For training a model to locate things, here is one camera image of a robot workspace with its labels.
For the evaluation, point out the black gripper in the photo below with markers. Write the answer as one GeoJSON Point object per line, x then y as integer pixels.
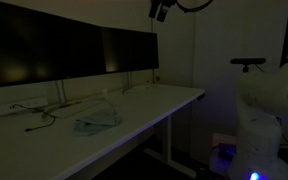
{"type": "Point", "coordinates": [160, 8]}

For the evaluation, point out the black camera on stand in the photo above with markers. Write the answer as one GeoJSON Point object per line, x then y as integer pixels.
{"type": "Point", "coordinates": [245, 62]}

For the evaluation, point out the large left black monitor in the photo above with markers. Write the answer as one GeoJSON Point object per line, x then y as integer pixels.
{"type": "Point", "coordinates": [38, 47]}

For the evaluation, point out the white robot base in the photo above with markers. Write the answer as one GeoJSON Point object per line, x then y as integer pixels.
{"type": "Point", "coordinates": [261, 99]}

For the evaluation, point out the silver monitor stand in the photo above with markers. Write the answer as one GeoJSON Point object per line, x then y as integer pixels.
{"type": "Point", "coordinates": [60, 91]}

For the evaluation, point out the white power strip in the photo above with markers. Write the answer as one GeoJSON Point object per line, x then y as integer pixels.
{"type": "Point", "coordinates": [14, 107]}

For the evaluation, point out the light blue cloth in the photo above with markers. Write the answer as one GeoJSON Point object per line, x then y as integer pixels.
{"type": "Point", "coordinates": [96, 122]}

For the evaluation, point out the right black monitor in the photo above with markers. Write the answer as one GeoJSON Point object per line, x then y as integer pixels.
{"type": "Point", "coordinates": [127, 50]}

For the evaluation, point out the white desk leg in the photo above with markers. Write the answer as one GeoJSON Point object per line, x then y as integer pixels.
{"type": "Point", "coordinates": [165, 156]}

